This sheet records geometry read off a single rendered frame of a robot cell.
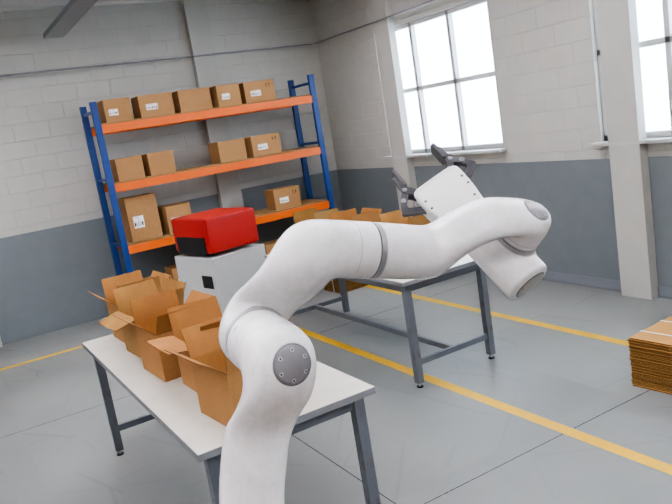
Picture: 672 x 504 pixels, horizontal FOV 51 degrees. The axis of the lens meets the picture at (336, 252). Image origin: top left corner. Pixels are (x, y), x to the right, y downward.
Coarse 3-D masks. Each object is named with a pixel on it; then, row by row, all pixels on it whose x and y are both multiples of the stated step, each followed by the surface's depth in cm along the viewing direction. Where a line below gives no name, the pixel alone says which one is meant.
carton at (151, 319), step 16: (144, 304) 376; (160, 304) 381; (176, 304) 386; (144, 320) 376; (160, 320) 340; (144, 336) 362; (160, 336) 346; (144, 352) 369; (160, 352) 347; (144, 368) 377; (160, 368) 351; (176, 368) 352
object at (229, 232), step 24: (192, 216) 678; (216, 216) 650; (240, 216) 666; (192, 240) 664; (216, 240) 649; (240, 240) 667; (192, 264) 673; (216, 264) 648; (240, 264) 665; (192, 288) 685; (216, 288) 651
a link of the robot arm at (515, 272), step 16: (496, 240) 118; (480, 256) 121; (496, 256) 119; (512, 256) 117; (528, 256) 118; (496, 272) 119; (512, 272) 117; (528, 272) 116; (544, 272) 120; (512, 288) 118; (528, 288) 120
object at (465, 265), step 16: (464, 256) 519; (448, 272) 490; (464, 272) 504; (480, 272) 510; (400, 288) 484; (416, 288) 483; (480, 288) 514; (320, 304) 685; (480, 304) 518; (288, 320) 668; (352, 320) 623; (368, 320) 602; (416, 336) 485; (480, 336) 517; (416, 352) 486; (448, 352) 502; (416, 368) 488
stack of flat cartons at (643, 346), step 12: (660, 324) 450; (636, 336) 437; (648, 336) 434; (660, 336) 430; (636, 348) 434; (648, 348) 427; (660, 348) 420; (636, 360) 436; (648, 360) 429; (660, 360) 422; (636, 372) 438; (648, 372) 431; (660, 372) 424; (636, 384) 440; (648, 384) 433; (660, 384) 426
